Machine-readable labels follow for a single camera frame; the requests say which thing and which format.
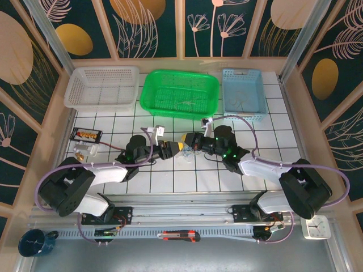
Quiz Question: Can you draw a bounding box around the white square clock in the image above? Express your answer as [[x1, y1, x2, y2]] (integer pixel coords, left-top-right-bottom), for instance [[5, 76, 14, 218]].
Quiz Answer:
[[301, 214, 332, 240]]

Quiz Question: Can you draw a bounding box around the white bracket block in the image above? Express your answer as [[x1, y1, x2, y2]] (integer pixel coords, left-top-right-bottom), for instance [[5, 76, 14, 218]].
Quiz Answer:
[[73, 141, 100, 157]]

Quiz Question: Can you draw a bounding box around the dark blue mug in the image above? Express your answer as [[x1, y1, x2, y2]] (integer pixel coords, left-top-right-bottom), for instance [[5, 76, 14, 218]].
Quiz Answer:
[[18, 228, 60, 258]]

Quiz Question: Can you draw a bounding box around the light blue plastic basket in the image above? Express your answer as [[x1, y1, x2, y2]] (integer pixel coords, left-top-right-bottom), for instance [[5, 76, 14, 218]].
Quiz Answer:
[[222, 68, 268, 122]]

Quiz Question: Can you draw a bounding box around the white plastic basket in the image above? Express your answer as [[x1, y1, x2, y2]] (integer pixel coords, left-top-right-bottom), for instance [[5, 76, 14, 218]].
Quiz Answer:
[[64, 66, 140, 113]]

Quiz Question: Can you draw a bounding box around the orange black utility knife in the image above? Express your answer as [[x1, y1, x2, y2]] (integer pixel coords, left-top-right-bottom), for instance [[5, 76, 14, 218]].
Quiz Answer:
[[157, 229, 201, 244]]

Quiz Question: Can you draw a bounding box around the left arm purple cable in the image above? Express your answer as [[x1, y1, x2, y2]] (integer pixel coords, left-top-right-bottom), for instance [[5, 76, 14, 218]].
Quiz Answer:
[[33, 127, 159, 245]]

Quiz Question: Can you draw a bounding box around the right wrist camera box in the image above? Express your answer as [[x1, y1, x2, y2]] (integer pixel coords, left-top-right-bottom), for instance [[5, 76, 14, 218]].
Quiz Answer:
[[200, 116, 215, 138]]

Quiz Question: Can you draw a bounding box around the red power lead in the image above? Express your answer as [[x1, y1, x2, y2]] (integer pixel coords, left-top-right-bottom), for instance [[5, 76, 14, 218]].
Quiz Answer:
[[112, 214, 127, 231], [266, 214, 286, 232]]

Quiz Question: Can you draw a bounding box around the thin white cable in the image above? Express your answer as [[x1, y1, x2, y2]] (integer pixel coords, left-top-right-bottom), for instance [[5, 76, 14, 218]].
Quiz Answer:
[[180, 146, 201, 165], [173, 96, 201, 111], [178, 144, 199, 165]]

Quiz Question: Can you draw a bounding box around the small black electronics board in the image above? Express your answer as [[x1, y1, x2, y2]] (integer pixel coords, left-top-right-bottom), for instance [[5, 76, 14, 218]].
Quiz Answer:
[[94, 228, 117, 245], [253, 226, 275, 244]]

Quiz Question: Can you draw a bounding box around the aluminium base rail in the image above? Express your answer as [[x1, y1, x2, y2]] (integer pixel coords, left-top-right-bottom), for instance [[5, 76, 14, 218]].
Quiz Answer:
[[31, 195, 332, 227]]

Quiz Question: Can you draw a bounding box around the black board with gold plugs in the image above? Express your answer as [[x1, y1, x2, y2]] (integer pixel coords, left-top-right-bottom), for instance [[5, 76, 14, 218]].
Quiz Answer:
[[70, 127, 103, 143]]

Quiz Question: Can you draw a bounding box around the grey slotted cable duct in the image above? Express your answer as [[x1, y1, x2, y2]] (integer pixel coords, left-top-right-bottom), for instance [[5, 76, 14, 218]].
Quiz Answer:
[[55, 228, 256, 239]]

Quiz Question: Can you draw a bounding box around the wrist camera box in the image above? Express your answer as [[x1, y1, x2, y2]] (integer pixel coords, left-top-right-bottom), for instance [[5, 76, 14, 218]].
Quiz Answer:
[[200, 116, 215, 138], [141, 124, 166, 146]]

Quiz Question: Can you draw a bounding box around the thin red wire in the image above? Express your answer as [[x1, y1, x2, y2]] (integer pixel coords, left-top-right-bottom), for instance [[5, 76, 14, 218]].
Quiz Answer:
[[99, 141, 127, 151]]

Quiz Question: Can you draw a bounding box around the aluminium frame post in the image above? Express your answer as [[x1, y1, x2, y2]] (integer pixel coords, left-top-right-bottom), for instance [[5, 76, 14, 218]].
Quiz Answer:
[[279, 0, 332, 83], [22, 0, 75, 76]]

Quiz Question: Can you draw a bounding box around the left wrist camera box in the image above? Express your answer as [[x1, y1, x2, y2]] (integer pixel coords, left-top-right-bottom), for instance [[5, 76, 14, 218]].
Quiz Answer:
[[141, 124, 166, 146]]

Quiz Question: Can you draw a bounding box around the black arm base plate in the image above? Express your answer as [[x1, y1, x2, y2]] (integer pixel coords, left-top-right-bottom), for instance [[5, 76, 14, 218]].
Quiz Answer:
[[81, 206, 134, 226], [231, 203, 284, 224]]

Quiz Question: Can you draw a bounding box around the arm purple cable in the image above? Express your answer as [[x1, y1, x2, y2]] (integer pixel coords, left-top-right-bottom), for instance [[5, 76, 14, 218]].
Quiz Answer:
[[33, 127, 159, 245], [211, 115, 351, 245]]

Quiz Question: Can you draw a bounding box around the green plastic basket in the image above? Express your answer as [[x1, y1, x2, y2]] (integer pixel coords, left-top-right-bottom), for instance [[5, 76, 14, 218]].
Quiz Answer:
[[140, 70, 221, 121]]

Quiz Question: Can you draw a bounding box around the white plastic strip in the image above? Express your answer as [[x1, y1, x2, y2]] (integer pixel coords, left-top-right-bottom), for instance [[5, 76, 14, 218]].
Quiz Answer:
[[198, 232, 258, 243]]

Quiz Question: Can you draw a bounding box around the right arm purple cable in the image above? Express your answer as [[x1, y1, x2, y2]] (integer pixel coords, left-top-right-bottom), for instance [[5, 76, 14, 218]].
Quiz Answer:
[[211, 115, 351, 245]]

